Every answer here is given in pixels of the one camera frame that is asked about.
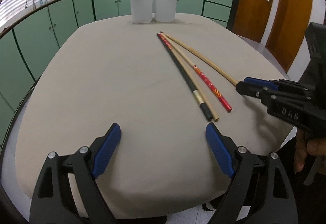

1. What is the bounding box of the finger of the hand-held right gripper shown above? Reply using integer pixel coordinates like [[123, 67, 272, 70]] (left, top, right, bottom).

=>
[[236, 81, 316, 105], [243, 77, 315, 92]]

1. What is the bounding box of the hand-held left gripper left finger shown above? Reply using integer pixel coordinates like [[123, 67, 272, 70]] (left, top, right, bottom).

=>
[[29, 123, 121, 224]]

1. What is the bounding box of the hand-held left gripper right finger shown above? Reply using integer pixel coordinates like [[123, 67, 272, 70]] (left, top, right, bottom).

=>
[[206, 123, 297, 224]]

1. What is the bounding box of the orange red printed chopstick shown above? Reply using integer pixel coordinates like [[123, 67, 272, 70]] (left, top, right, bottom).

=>
[[162, 32, 233, 112]]

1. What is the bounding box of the plain bamboo chopstick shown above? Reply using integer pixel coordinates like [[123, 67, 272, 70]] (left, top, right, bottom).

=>
[[165, 34, 240, 85]]

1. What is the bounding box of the bamboo chopstick with red end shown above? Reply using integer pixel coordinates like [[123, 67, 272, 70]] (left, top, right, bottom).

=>
[[158, 32, 220, 122]]

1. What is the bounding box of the black chopstick with gold band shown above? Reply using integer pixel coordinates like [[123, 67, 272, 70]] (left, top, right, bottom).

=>
[[156, 33, 214, 121]]

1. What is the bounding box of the white utensil holder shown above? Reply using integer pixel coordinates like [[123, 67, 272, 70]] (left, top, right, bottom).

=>
[[129, 0, 179, 24]]

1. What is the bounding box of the person's right hand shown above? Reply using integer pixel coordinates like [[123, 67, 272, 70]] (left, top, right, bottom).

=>
[[295, 128, 326, 173]]

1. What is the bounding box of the person's shoe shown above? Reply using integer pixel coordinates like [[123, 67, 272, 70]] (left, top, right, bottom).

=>
[[202, 201, 217, 212]]

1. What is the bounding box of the grey strap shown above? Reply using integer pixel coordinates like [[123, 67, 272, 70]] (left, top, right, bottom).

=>
[[304, 155, 322, 185]]

